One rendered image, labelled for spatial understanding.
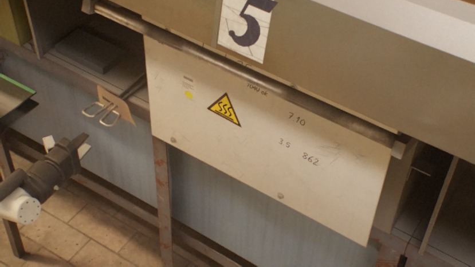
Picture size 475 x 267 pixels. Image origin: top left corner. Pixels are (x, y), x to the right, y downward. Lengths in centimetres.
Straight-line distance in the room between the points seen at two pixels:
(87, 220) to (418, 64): 202
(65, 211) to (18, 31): 91
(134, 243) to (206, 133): 115
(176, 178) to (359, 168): 92
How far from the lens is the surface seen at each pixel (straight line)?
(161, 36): 138
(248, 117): 154
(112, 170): 248
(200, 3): 115
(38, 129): 266
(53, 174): 182
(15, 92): 237
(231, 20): 113
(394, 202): 167
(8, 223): 262
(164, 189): 222
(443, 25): 99
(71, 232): 282
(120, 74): 211
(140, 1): 124
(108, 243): 276
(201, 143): 170
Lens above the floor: 224
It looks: 45 degrees down
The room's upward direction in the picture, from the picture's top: 3 degrees clockwise
